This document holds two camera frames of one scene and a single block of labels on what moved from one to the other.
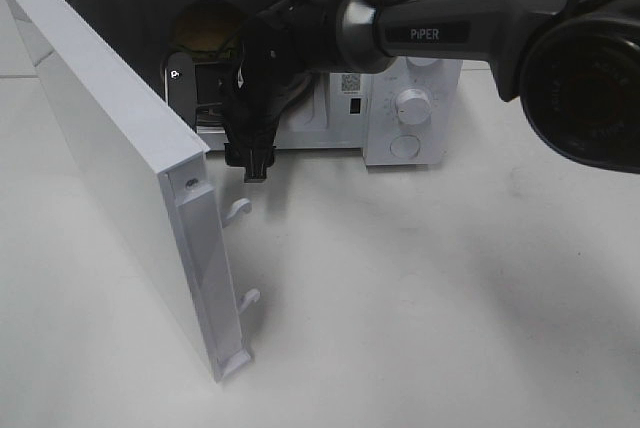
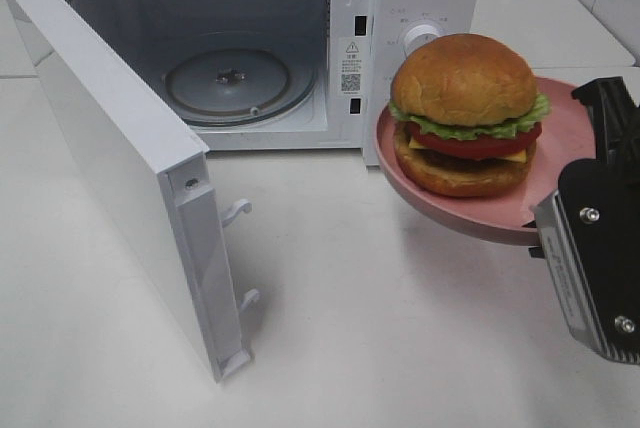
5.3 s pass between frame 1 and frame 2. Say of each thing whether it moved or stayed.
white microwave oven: stayed
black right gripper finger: moved
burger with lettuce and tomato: moved
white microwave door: stayed
